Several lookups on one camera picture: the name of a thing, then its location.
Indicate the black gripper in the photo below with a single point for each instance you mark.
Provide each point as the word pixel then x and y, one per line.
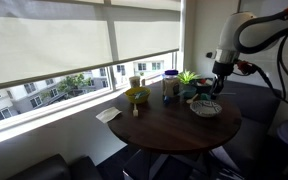
pixel 219 81

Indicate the teal blue scoop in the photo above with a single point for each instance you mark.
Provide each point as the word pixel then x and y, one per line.
pixel 205 97

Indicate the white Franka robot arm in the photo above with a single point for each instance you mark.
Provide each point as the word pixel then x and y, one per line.
pixel 244 30

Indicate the large dark bowl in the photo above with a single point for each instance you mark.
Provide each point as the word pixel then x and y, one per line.
pixel 202 87

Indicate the small teal bowl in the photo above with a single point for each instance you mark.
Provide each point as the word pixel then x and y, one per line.
pixel 187 91

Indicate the yellow bowl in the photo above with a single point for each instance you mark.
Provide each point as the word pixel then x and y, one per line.
pixel 137 96

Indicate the white plastic scoop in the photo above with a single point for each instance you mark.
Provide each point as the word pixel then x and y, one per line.
pixel 135 112

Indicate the grey plate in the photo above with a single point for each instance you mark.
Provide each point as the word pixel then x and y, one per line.
pixel 206 108

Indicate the wooden spoon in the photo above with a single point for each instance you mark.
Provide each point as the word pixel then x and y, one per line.
pixel 192 99

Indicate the green spiky plant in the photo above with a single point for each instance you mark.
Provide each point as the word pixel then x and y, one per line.
pixel 187 77

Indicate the clear jar blue lid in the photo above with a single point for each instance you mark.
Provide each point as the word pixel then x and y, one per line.
pixel 170 85

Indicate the small blue object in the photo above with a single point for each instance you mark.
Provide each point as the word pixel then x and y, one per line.
pixel 166 99

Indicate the dark blue sofa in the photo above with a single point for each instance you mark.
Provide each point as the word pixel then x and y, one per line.
pixel 250 133

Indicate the round dark wooden table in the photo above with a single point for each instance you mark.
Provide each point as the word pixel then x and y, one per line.
pixel 170 130

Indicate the white paper cup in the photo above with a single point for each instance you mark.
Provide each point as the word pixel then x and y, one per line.
pixel 134 81

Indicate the white paper napkin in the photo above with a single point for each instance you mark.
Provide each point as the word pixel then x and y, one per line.
pixel 108 114

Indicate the white roller blind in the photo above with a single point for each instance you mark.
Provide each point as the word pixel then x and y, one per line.
pixel 50 43

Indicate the black leather chair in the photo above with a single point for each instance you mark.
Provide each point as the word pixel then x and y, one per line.
pixel 50 168

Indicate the frosted glass wall panel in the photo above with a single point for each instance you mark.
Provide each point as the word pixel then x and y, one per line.
pixel 247 5

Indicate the window frame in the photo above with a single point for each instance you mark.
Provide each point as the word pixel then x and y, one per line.
pixel 84 96

